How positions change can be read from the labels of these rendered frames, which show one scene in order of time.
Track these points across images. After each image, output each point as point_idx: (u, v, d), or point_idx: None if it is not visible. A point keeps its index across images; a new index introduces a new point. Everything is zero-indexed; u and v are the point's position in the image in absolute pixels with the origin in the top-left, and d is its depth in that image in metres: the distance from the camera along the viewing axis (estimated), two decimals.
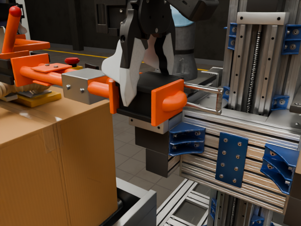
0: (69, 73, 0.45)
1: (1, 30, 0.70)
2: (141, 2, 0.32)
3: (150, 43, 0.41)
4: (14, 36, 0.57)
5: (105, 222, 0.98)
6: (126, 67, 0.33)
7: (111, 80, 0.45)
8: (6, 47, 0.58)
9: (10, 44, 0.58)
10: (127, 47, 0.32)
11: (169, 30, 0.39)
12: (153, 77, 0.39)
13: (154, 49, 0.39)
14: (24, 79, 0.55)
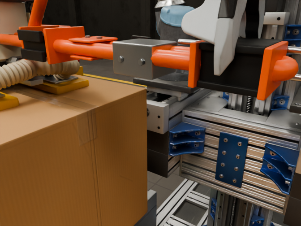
0: (123, 41, 0.36)
1: (23, 6, 0.61)
2: None
3: None
4: (44, 6, 0.48)
5: None
6: (230, 16, 0.24)
7: (177, 49, 0.35)
8: (34, 19, 0.49)
9: (39, 15, 0.49)
10: None
11: None
12: (245, 40, 0.30)
13: None
14: (58, 55, 0.45)
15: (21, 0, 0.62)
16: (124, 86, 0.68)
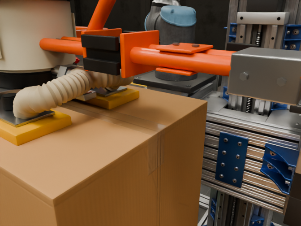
0: (247, 53, 0.27)
1: (69, 5, 0.52)
2: None
3: None
4: (112, 5, 0.39)
5: None
6: None
7: None
8: (98, 21, 0.40)
9: (104, 17, 0.40)
10: None
11: None
12: None
13: None
14: (133, 66, 0.36)
15: None
16: (181, 98, 0.59)
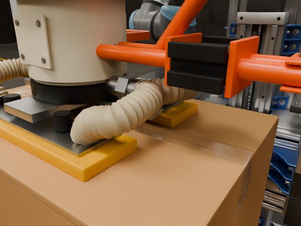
0: None
1: (125, 4, 0.44)
2: None
3: None
4: (204, 4, 0.30)
5: None
6: None
7: None
8: (182, 24, 0.32)
9: (191, 19, 0.32)
10: None
11: None
12: None
13: None
14: (237, 83, 0.28)
15: None
16: (247, 113, 0.51)
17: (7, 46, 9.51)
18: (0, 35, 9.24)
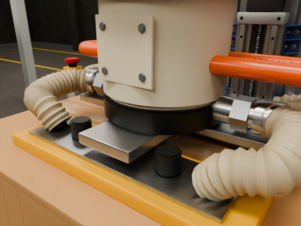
0: None
1: None
2: None
3: None
4: None
5: None
6: None
7: None
8: None
9: None
10: None
11: None
12: None
13: None
14: None
15: None
16: None
17: (7, 46, 9.51)
18: (0, 35, 9.24)
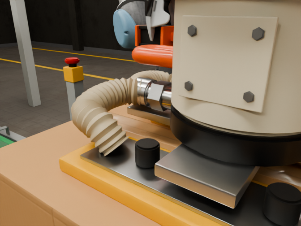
0: None
1: None
2: None
3: None
4: None
5: None
6: None
7: None
8: None
9: None
10: None
11: None
12: None
13: None
14: None
15: None
16: None
17: (7, 46, 9.51)
18: (0, 35, 9.24)
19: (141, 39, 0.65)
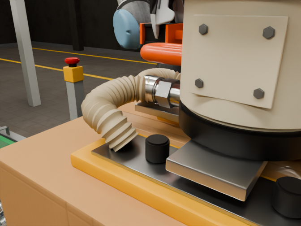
0: None
1: None
2: None
3: None
4: None
5: None
6: None
7: None
8: None
9: None
10: None
11: None
12: None
13: None
14: None
15: None
16: None
17: (7, 46, 9.51)
18: (0, 35, 9.24)
19: (146, 37, 0.66)
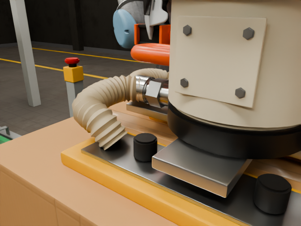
0: None
1: None
2: None
3: None
4: None
5: None
6: None
7: None
8: None
9: None
10: None
11: None
12: None
13: None
14: None
15: None
16: None
17: (7, 46, 9.51)
18: (0, 35, 9.24)
19: (140, 38, 0.66)
